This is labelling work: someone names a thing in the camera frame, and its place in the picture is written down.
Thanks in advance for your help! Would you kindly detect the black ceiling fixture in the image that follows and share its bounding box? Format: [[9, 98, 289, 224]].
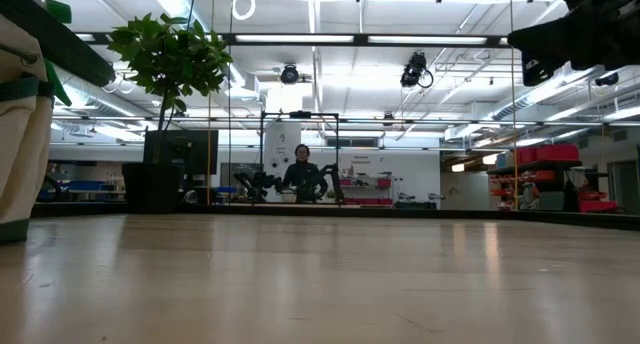
[[593, 70, 621, 88]]

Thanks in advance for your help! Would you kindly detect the black monitor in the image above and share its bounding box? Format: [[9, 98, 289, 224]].
[[143, 129, 220, 176]]

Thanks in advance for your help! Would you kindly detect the green plant black pot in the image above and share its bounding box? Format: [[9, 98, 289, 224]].
[[107, 11, 234, 215]]

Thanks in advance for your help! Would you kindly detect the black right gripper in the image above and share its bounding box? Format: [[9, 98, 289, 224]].
[[507, 0, 640, 88]]

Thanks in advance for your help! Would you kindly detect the shelf with red bins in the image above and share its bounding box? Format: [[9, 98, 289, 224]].
[[487, 142, 621, 215]]

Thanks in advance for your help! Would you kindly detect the black aluminium table frame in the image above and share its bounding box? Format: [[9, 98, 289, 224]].
[[29, 31, 640, 231]]

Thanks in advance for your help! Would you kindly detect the black hanging cable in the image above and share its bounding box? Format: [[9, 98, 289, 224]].
[[227, 0, 235, 206]]

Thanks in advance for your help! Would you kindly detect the red bin rack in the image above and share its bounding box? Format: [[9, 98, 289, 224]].
[[339, 175, 395, 206]]

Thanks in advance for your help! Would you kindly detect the round black ceiling camera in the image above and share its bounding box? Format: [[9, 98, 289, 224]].
[[278, 62, 301, 86]]

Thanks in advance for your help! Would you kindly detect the black background frame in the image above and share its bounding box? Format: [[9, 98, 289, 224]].
[[258, 111, 342, 205]]

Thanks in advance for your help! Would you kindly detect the beige green gardening bag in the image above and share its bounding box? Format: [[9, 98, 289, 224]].
[[0, 0, 117, 245]]

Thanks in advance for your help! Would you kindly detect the person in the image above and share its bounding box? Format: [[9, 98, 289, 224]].
[[282, 143, 330, 204]]

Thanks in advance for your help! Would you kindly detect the white hanging cable loop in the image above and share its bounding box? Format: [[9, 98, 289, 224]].
[[231, 0, 257, 22]]

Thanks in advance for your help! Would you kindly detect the black ceiling camera with cable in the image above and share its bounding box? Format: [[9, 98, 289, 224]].
[[398, 51, 435, 91]]

